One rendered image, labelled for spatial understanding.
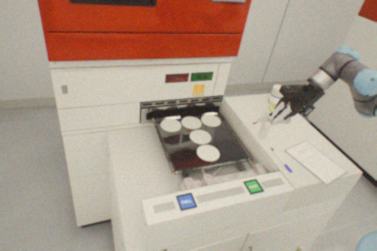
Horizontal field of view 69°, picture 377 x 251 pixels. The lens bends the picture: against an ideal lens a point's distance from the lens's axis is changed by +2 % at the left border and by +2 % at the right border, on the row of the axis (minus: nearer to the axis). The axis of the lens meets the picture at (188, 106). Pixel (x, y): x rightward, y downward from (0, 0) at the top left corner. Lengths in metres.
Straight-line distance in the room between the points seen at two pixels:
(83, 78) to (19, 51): 1.65
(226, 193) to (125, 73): 0.66
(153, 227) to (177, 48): 0.70
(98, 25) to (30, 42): 1.75
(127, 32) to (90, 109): 0.41
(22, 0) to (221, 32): 1.84
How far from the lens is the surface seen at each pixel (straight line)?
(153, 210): 0.93
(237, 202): 1.00
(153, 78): 1.28
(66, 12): 1.08
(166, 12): 1.12
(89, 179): 1.64
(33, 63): 2.89
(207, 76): 1.37
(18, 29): 2.77
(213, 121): 1.40
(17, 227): 2.17
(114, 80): 1.25
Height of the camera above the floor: 1.73
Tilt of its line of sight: 34 degrees down
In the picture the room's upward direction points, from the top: 9 degrees clockwise
